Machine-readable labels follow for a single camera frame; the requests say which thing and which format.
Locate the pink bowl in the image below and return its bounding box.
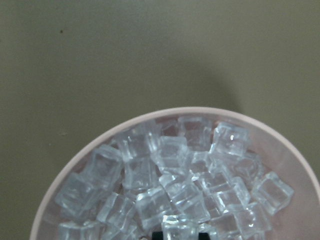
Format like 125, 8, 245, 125
29, 107, 320, 240

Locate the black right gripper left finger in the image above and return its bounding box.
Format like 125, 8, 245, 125
151, 231, 163, 240

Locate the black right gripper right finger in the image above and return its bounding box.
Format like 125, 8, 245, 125
198, 232, 210, 240

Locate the clear ice cube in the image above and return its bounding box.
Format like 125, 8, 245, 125
161, 214, 199, 240

